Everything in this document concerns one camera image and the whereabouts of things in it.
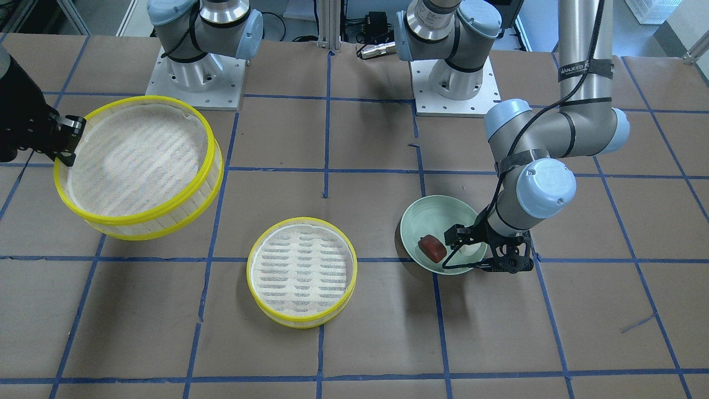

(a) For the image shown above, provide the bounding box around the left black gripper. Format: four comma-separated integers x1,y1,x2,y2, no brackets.
445,221,535,274

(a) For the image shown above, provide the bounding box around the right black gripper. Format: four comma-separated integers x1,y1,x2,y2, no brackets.
1,55,87,167

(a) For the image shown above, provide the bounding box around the white bun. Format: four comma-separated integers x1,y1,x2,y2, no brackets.
458,243,482,257

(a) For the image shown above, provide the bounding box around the yellow steamer layer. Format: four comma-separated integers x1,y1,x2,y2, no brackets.
246,217,358,329
53,95,224,241

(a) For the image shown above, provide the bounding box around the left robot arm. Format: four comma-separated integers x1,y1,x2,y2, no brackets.
393,1,630,274

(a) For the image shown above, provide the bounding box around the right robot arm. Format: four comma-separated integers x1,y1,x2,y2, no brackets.
1,1,264,167

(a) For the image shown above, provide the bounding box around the dark red bun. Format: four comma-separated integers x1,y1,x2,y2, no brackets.
418,234,448,263

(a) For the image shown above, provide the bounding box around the light green plate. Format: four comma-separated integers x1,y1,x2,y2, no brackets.
399,195,477,275

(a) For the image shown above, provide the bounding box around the silver cylindrical connector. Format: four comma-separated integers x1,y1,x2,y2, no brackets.
356,42,397,60

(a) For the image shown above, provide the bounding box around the black power adapter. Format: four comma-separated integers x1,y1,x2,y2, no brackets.
363,11,388,36

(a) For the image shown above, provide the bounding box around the white plastic crate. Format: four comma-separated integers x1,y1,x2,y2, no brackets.
625,0,682,25

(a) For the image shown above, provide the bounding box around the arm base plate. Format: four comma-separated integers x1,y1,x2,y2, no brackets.
409,58,501,118
145,48,249,111

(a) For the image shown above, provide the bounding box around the aluminium frame post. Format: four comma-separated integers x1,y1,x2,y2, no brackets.
316,1,344,54

